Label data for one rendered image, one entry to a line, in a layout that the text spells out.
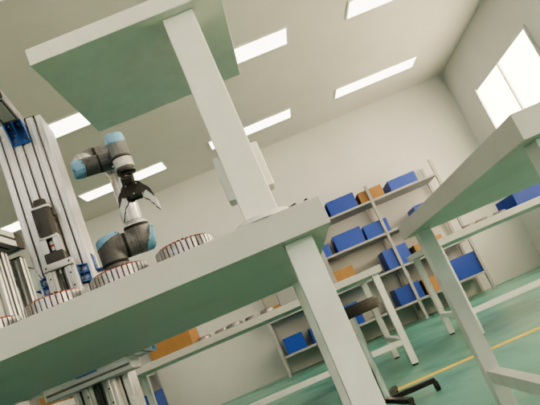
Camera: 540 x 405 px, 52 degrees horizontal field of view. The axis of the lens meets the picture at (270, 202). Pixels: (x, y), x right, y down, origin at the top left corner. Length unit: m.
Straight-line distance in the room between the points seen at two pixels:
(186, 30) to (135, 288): 0.47
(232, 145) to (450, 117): 8.26
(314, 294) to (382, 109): 8.12
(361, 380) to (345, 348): 0.05
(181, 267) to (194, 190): 7.74
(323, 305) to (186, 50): 0.52
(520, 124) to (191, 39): 0.59
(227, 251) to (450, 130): 8.26
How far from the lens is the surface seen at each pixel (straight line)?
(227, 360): 8.32
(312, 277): 0.93
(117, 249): 2.53
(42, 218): 2.74
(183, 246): 0.99
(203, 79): 1.02
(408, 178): 8.11
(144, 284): 0.93
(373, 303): 2.90
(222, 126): 0.98
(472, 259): 8.09
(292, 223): 0.91
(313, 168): 8.58
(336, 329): 0.93
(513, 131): 1.03
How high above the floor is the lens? 0.56
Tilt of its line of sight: 13 degrees up
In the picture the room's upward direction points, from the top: 23 degrees counter-clockwise
